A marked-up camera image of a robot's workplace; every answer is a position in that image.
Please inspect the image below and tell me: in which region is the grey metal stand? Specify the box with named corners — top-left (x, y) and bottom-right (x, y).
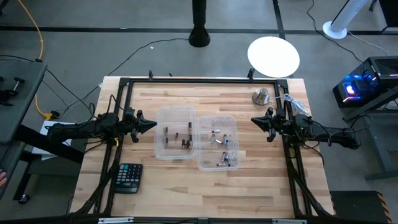
top-left (341, 90), bottom-right (398, 181)

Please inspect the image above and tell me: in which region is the black floor cable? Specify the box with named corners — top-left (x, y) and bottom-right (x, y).
top-left (58, 37), bottom-right (190, 119)
top-left (305, 0), bottom-right (363, 65)
top-left (0, 54), bottom-right (94, 116)

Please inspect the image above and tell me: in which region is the white cable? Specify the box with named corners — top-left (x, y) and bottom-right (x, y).
top-left (283, 93), bottom-right (310, 116)

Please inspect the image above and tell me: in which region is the black box with hazard stripes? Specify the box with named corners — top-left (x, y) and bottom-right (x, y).
top-left (329, 190), bottom-right (393, 224)

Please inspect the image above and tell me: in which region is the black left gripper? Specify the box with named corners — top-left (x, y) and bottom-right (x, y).
top-left (119, 108), bottom-right (158, 143)

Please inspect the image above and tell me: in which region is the black flared pole stand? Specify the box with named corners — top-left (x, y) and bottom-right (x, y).
top-left (188, 0), bottom-right (211, 49)

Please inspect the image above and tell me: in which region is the silver metal bracket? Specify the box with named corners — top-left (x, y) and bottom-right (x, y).
top-left (272, 218), bottom-right (308, 224)
top-left (98, 217), bottom-right (134, 224)

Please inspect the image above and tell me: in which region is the black handle tool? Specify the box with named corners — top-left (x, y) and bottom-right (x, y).
top-left (0, 77), bottom-right (25, 106)

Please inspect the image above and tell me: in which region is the grey floor cable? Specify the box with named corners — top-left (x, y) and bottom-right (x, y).
top-left (347, 30), bottom-right (390, 56)

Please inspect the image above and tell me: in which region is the black calculator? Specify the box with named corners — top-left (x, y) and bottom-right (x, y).
top-left (112, 163), bottom-right (144, 195)

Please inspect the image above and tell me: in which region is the white board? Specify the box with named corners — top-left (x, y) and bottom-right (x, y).
top-left (32, 120), bottom-right (74, 161)

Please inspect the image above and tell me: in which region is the silver metal bell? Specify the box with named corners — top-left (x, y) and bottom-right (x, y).
top-left (251, 88), bottom-right (271, 106)

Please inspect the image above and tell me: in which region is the white tower fan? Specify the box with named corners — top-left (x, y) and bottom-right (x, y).
top-left (322, 0), bottom-right (369, 40)

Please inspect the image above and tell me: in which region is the grey side table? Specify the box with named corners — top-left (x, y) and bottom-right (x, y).
top-left (0, 60), bottom-right (48, 202)

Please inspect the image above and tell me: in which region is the yellow cable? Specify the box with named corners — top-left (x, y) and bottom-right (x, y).
top-left (17, 0), bottom-right (54, 121)

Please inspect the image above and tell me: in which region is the black aluminium table frame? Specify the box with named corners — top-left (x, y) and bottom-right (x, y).
top-left (70, 77), bottom-right (335, 224)

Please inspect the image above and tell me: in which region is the black computer with coloured lights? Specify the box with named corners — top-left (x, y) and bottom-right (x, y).
top-left (331, 55), bottom-right (398, 109)

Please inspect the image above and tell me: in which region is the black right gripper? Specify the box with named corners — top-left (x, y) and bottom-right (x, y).
top-left (251, 107), bottom-right (295, 142)

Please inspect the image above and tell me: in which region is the white round disc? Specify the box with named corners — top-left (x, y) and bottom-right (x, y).
top-left (247, 36), bottom-right (301, 78)

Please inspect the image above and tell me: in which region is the clear plastic bin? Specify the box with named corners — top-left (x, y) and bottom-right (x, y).
top-left (154, 105), bottom-right (197, 161)
top-left (196, 115), bottom-right (240, 172)

